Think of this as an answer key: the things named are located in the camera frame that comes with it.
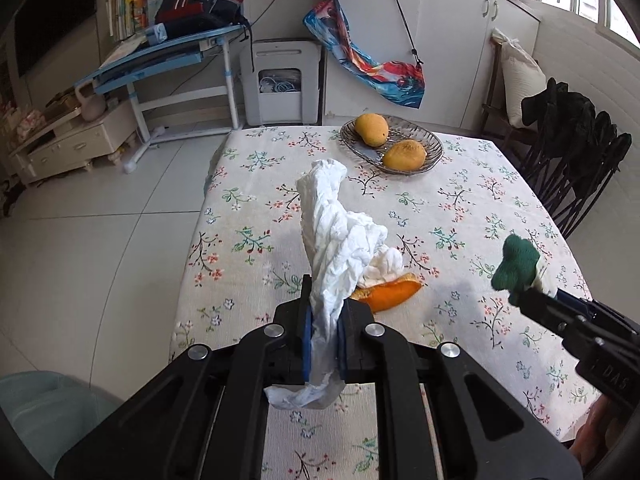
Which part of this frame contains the white cushion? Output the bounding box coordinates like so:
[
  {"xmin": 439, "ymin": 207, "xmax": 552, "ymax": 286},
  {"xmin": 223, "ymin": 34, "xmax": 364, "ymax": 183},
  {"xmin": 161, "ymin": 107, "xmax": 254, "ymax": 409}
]
[{"xmin": 492, "ymin": 27, "xmax": 548, "ymax": 128}]

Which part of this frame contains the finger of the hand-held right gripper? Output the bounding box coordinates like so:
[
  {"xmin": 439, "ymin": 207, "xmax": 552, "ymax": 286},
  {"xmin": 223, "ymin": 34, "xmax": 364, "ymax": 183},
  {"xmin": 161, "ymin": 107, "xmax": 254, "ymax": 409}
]
[
  {"xmin": 556, "ymin": 287, "xmax": 638, "ymax": 333},
  {"xmin": 517, "ymin": 287, "xmax": 591, "ymax": 341}
]

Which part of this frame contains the black chair with clothes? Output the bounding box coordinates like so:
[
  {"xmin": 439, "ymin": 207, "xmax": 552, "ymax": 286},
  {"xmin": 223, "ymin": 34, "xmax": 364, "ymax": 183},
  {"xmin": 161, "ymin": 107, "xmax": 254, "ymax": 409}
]
[{"xmin": 520, "ymin": 77, "xmax": 633, "ymax": 206}]

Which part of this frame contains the black folding chair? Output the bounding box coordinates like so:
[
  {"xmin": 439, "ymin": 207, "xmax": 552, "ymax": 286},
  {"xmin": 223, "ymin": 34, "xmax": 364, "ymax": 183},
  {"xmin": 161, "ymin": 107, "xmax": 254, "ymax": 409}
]
[{"xmin": 517, "ymin": 150, "xmax": 623, "ymax": 241}]

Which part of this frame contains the orange fruit peel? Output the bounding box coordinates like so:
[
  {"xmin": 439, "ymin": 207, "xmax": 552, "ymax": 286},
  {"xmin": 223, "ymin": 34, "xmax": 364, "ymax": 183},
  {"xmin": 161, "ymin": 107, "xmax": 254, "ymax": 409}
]
[{"xmin": 350, "ymin": 272, "xmax": 423, "ymax": 311}]

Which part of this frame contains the green cloth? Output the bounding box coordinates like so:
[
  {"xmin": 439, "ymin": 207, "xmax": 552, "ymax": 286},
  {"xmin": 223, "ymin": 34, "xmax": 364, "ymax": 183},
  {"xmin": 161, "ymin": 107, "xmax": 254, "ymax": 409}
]
[{"xmin": 491, "ymin": 234, "xmax": 556, "ymax": 306}]

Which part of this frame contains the blue study desk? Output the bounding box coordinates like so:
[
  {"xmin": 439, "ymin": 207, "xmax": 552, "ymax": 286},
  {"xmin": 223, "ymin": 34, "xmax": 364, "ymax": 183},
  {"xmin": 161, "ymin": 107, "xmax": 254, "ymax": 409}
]
[{"xmin": 75, "ymin": 27, "xmax": 251, "ymax": 173}]

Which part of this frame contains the long white tissue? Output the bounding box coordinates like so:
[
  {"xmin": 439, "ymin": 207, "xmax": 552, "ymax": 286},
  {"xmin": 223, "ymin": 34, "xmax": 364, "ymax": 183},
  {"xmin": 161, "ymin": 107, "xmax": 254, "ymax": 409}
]
[{"xmin": 264, "ymin": 157, "xmax": 405, "ymax": 411}]

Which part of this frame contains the colourful printed bag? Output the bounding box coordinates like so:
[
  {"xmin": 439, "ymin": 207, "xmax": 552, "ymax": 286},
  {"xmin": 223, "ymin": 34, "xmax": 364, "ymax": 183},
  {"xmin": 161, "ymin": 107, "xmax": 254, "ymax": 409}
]
[{"xmin": 302, "ymin": 0, "xmax": 426, "ymax": 109}]

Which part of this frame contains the white floral tablecloth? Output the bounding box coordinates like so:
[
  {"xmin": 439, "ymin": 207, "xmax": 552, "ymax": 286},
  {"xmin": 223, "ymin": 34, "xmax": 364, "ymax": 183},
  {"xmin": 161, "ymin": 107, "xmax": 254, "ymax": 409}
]
[{"xmin": 169, "ymin": 126, "xmax": 603, "ymax": 480}]

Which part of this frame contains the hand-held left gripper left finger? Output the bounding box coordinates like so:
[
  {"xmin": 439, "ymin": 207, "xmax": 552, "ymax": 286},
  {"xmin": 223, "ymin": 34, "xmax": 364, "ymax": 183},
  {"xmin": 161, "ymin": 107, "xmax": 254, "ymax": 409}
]
[{"xmin": 55, "ymin": 274, "xmax": 313, "ymax": 480}]

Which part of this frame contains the person's right hand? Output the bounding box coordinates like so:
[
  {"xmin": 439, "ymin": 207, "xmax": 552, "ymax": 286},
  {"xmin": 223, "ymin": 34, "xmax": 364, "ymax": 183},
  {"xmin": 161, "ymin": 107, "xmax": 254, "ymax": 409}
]
[{"xmin": 570, "ymin": 397, "xmax": 626, "ymax": 466}]

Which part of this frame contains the black television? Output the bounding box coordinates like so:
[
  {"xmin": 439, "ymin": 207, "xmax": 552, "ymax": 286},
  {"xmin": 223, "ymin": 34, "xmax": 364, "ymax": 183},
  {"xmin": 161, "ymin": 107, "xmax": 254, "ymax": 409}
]
[{"xmin": 14, "ymin": 0, "xmax": 98, "ymax": 78}]

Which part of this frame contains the white wall cabinet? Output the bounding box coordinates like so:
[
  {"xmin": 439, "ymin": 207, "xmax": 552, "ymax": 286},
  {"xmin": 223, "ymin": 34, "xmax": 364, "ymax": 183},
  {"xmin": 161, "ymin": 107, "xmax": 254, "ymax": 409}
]
[{"xmin": 327, "ymin": 0, "xmax": 543, "ymax": 136}]

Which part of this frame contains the glass fruit plate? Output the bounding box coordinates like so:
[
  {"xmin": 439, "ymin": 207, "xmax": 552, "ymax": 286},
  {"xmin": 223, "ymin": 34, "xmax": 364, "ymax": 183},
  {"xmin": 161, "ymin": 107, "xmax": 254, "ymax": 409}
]
[{"xmin": 340, "ymin": 115, "xmax": 445, "ymax": 176}]

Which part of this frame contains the white air purifier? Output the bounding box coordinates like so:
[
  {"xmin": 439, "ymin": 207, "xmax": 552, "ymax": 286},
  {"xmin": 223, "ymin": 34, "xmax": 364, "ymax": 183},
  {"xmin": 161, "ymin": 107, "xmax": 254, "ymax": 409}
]
[{"xmin": 240, "ymin": 39, "xmax": 323, "ymax": 128}]

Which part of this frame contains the teal stool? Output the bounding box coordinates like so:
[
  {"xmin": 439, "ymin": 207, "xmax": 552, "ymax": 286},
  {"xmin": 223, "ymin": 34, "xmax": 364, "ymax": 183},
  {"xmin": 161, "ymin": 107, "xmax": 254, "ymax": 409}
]
[{"xmin": 0, "ymin": 370, "xmax": 126, "ymax": 478}]

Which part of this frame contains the yellow mango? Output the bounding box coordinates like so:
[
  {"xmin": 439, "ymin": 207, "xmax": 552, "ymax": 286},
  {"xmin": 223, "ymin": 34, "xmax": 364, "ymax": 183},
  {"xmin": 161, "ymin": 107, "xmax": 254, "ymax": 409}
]
[
  {"xmin": 382, "ymin": 140, "xmax": 427, "ymax": 171},
  {"xmin": 355, "ymin": 113, "xmax": 389, "ymax": 148}
]

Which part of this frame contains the white television cabinet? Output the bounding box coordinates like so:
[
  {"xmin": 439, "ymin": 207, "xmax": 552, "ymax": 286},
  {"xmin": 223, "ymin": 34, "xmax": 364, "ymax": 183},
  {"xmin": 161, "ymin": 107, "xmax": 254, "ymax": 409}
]
[{"xmin": 7, "ymin": 102, "xmax": 138, "ymax": 186}]

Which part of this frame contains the pale pink jug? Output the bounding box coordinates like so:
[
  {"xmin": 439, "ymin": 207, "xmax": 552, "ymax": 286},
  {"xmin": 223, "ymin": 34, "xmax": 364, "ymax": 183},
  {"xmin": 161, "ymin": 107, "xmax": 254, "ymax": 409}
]
[{"xmin": 75, "ymin": 82, "xmax": 107, "ymax": 122}]

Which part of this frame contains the dark striped backpack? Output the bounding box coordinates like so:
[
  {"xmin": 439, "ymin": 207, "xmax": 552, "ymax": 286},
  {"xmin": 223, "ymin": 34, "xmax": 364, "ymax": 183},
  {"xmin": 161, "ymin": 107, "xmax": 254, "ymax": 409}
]
[{"xmin": 154, "ymin": 0, "xmax": 251, "ymax": 41}]

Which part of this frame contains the pink flower bouquet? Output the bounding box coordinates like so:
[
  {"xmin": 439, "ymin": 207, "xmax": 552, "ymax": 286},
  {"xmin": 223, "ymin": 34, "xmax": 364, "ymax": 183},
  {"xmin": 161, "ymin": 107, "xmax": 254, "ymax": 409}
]
[{"xmin": 12, "ymin": 107, "xmax": 46, "ymax": 138}]

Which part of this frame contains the row of books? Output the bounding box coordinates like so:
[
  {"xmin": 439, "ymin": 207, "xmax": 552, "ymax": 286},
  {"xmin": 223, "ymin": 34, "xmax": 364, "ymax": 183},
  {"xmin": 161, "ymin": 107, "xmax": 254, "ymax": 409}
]
[{"xmin": 105, "ymin": 0, "xmax": 168, "ymax": 41}]

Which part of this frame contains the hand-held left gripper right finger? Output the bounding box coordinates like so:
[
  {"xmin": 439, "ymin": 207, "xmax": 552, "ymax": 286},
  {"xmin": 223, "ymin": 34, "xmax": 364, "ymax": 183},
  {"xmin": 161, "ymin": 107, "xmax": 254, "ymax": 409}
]
[{"xmin": 336, "ymin": 300, "xmax": 583, "ymax": 480}]

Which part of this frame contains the wooden chair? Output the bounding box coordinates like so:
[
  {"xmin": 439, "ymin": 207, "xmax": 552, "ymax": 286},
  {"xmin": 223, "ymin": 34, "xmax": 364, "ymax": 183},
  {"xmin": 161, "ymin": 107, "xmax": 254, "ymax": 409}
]
[{"xmin": 481, "ymin": 40, "xmax": 538, "ymax": 148}]

